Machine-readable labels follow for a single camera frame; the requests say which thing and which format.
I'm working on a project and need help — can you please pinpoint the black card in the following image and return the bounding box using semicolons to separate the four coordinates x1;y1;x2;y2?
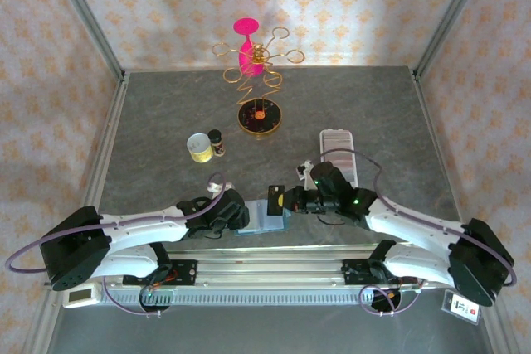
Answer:
267;184;285;217

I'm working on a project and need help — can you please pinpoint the white rectangular tray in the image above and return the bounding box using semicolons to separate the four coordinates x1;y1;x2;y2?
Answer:
319;129;358;184

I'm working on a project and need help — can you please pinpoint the yellow tin can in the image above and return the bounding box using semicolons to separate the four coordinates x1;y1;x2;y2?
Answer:
186;133;216;163

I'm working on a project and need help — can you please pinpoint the small dark spice bottle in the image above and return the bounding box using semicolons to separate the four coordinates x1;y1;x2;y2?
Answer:
207;129;227;158

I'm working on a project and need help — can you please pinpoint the white display device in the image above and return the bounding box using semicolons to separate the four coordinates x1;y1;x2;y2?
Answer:
61;283;103;309

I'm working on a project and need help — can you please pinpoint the clear badge with label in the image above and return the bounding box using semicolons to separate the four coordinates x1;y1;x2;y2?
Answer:
441;289;482;324

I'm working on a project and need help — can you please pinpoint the pink wine glass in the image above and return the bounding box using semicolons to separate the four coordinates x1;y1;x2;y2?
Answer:
232;17;266;78

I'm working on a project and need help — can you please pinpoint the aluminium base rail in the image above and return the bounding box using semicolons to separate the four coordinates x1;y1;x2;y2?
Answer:
165;241;497;289

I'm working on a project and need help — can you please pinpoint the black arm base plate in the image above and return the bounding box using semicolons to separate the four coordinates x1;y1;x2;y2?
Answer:
163;259;198;287
342;259;374;287

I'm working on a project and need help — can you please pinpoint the gold wire glass rack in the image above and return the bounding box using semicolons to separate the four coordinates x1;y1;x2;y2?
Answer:
212;27;306;138

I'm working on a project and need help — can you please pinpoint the grey slotted cable duct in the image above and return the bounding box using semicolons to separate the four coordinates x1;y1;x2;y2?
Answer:
99;289;420;306

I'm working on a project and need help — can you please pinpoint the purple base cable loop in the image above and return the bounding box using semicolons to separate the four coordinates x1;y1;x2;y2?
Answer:
358;283;421;317
102;287;171;318

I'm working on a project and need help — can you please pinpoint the aluminium side rail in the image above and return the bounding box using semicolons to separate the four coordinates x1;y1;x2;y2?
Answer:
74;74;130;243
410;70;474;254

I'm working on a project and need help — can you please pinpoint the aluminium frame post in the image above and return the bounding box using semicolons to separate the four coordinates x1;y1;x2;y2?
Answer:
412;0;494;80
45;0;128;81

